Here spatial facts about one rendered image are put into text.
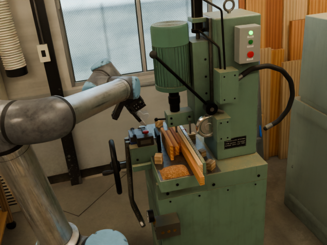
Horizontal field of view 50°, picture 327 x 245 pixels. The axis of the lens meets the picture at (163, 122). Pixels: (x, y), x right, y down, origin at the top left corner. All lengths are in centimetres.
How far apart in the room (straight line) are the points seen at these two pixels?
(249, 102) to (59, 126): 109
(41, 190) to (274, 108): 251
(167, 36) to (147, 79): 149
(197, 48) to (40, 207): 96
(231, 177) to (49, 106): 111
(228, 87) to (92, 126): 175
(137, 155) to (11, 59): 138
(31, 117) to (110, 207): 209
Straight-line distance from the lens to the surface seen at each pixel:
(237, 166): 182
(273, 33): 327
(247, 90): 176
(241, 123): 181
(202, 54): 166
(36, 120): 92
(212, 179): 177
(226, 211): 192
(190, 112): 177
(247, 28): 161
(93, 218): 288
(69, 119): 96
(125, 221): 278
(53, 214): 120
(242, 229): 205
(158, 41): 161
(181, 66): 164
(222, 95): 162
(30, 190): 111
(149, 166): 174
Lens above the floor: 177
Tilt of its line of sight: 25 degrees down
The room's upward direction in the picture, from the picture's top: 5 degrees counter-clockwise
